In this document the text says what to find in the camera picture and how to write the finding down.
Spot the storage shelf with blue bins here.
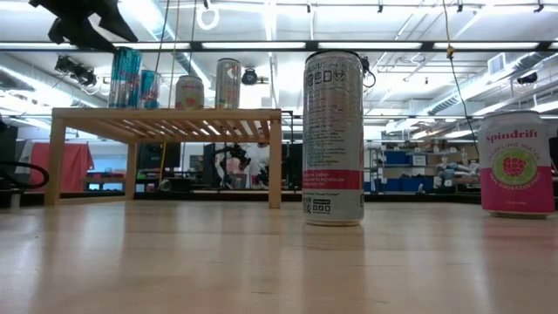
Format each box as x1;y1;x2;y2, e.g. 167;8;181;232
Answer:
364;147;480;194

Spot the blue silver Red Bull can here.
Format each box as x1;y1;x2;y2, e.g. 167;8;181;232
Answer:
107;46;144;110
139;68;161;110

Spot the black looped hose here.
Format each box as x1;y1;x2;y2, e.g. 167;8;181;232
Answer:
0;160;51;192

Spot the black aluminium table frame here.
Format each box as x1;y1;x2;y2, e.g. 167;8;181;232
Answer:
0;189;483;207

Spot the white hanging ring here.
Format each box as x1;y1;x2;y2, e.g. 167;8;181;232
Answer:
195;3;221;31

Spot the pink white Spindrift can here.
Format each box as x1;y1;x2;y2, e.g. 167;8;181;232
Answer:
477;110;557;220
174;74;205;110

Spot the black overhead frame beam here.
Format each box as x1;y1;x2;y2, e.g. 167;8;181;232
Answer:
0;40;558;54

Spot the red cloth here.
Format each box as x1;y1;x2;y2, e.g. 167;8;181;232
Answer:
28;141;95;194

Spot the white Celsius can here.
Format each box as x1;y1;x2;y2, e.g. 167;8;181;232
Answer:
214;58;242;110
302;49;365;227

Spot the black overhead camera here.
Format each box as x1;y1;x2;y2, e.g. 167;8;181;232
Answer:
241;66;260;86

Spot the black background monitor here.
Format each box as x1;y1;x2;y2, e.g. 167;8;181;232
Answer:
136;142;182;172

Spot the wooden slatted shelf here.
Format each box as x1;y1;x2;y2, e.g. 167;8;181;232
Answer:
44;107;283;209

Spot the person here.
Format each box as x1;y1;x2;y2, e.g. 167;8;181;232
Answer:
245;126;271;189

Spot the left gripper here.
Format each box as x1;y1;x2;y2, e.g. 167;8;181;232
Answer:
28;0;140;51

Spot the black ceiling-mounted device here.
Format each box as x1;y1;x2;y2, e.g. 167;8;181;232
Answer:
53;54;99;88

